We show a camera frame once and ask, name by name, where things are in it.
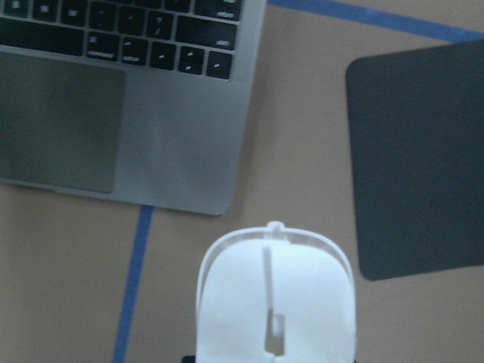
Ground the grey laptop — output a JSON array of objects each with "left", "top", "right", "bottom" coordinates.
[{"left": 1, "top": 0, "right": 266, "bottom": 216}]

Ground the white computer mouse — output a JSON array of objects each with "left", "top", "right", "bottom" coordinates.
[{"left": 195, "top": 222, "right": 357, "bottom": 362}]

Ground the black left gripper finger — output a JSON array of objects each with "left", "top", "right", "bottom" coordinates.
[{"left": 181, "top": 355, "right": 196, "bottom": 363}]

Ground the black mouse pad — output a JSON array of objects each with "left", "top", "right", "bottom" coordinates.
[{"left": 346, "top": 41, "right": 483, "bottom": 281}]

